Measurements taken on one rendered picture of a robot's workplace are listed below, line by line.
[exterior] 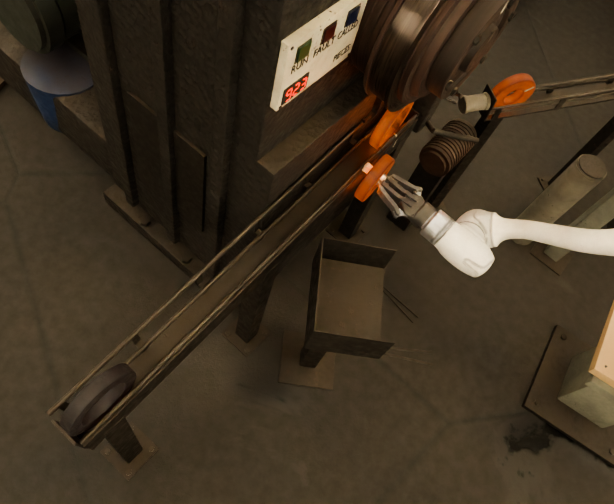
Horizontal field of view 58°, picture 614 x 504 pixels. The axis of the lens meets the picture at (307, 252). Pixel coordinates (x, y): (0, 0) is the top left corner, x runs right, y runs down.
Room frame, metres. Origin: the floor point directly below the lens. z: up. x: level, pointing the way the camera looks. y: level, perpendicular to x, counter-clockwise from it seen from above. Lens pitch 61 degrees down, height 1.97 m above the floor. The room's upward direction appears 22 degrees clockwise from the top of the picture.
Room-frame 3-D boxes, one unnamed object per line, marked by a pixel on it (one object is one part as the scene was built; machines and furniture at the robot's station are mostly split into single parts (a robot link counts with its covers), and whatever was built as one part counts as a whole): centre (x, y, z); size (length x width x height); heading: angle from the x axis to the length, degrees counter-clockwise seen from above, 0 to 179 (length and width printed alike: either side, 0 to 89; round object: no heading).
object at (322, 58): (0.92, 0.13, 1.15); 0.26 x 0.02 x 0.18; 159
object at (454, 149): (1.46, -0.34, 0.27); 0.22 x 0.13 x 0.53; 159
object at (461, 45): (1.16, -0.18, 1.11); 0.28 x 0.06 x 0.28; 159
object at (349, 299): (0.65, -0.15, 0.36); 0.26 x 0.20 x 0.72; 14
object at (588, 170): (1.59, -0.86, 0.26); 0.12 x 0.12 x 0.52
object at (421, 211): (0.96, -0.24, 0.70); 0.09 x 0.08 x 0.07; 69
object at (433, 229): (0.94, -0.31, 0.70); 0.09 x 0.06 x 0.09; 159
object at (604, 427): (0.96, -1.22, 0.16); 0.40 x 0.40 x 0.31; 77
